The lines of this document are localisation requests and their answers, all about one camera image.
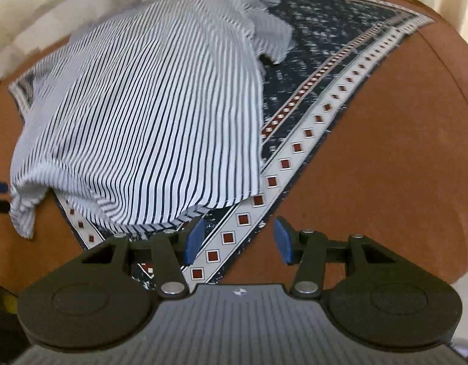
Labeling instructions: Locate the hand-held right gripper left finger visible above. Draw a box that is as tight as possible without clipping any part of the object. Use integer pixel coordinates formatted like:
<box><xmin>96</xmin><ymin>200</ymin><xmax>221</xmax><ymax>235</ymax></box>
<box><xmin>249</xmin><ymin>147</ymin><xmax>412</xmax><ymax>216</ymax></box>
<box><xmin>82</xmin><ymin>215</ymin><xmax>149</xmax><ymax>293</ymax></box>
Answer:
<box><xmin>80</xmin><ymin>217</ymin><xmax>205</xmax><ymax>298</ymax></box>

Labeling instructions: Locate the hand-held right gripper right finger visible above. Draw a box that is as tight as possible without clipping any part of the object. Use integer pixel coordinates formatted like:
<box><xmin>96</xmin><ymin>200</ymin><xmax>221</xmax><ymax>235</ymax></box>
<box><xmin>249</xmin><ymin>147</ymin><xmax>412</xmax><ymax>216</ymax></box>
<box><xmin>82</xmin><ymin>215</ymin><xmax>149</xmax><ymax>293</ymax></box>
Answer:
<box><xmin>274</xmin><ymin>216</ymin><xmax>396</xmax><ymax>298</ymax></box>

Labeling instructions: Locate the striped white shirt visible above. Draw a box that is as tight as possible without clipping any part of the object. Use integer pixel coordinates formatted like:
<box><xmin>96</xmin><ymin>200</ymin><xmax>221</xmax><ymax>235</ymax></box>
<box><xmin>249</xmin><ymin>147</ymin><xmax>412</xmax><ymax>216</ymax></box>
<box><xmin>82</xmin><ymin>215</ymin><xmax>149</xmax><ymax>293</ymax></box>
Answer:
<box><xmin>9</xmin><ymin>0</ymin><xmax>295</xmax><ymax>240</ymax></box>

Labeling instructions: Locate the dark patterned cloth mat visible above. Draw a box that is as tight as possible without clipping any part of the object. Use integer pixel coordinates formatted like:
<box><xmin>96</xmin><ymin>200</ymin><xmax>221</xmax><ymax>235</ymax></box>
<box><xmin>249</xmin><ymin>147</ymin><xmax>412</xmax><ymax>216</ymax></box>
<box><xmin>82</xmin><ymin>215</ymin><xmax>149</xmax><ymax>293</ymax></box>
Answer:
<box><xmin>8</xmin><ymin>0</ymin><xmax>436</xmax><ymax>287</ymax></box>

